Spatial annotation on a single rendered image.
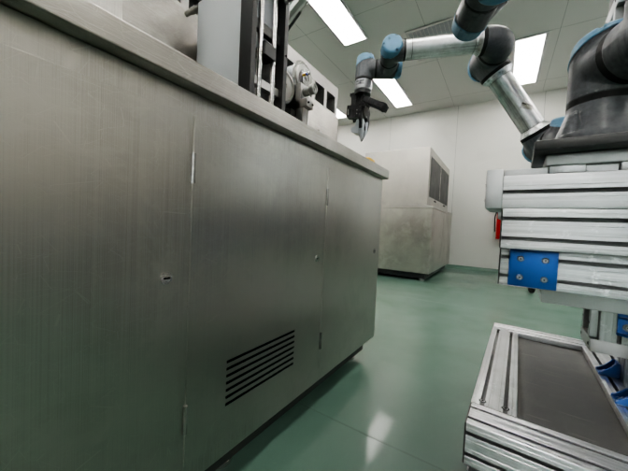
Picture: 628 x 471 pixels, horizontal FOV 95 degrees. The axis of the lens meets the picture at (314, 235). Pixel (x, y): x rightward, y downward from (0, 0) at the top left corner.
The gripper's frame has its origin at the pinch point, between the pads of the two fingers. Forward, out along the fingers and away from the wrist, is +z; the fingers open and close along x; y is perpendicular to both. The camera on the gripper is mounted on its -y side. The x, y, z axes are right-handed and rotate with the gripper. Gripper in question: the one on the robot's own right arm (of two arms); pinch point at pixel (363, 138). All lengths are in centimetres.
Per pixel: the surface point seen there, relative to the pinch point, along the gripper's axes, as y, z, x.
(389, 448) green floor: -33, 100, 37
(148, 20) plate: 57, -28, 63
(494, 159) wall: -39, -83, -434
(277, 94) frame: 11.3, -2.4, 45.0
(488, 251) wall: -44, 67, -434
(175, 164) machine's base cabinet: -4, 29, 88
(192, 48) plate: 57, -28, 46
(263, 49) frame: 11, -12, 53
